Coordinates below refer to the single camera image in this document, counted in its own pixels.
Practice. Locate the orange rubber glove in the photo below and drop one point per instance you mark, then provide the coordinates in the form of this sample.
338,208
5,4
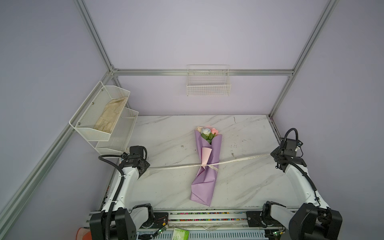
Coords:
83,234

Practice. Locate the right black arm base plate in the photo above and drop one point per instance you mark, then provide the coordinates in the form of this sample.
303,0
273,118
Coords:
259,219

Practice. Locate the beige cloth in shelf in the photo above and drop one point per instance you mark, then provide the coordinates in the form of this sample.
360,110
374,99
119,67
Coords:
110,115

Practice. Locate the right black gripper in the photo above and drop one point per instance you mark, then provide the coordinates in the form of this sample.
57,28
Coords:
277,151

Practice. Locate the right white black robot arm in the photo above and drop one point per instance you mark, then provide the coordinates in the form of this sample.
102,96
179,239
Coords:
314,220

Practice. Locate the purple pink wrapping paper sheet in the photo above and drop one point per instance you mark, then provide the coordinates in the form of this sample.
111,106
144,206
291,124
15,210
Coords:
203,186

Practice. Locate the green white label card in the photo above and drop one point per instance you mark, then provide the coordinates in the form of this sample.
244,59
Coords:
180,234

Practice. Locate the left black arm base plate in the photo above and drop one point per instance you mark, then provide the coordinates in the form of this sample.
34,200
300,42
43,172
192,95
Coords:
160,218

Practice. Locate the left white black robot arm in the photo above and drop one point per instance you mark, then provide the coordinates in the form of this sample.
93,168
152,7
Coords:
116,221

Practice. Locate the white wire wall basket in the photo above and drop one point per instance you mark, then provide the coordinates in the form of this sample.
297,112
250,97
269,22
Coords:
208,80

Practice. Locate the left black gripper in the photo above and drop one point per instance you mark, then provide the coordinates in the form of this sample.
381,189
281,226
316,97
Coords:
145,164

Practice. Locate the upper white mesh shelf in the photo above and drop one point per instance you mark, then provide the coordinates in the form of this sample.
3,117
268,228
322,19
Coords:
96,119

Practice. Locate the red pink fake rose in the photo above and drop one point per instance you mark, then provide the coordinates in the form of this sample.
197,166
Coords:
214,131

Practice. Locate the white mesh shelf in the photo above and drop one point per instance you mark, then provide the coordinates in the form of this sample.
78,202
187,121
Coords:
96,119
119,140

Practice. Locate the white blue fake flower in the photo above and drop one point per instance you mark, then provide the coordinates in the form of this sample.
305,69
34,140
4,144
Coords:
206,131

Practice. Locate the lower white mesh shelf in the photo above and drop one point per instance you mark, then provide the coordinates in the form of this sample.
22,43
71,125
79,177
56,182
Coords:
119,140

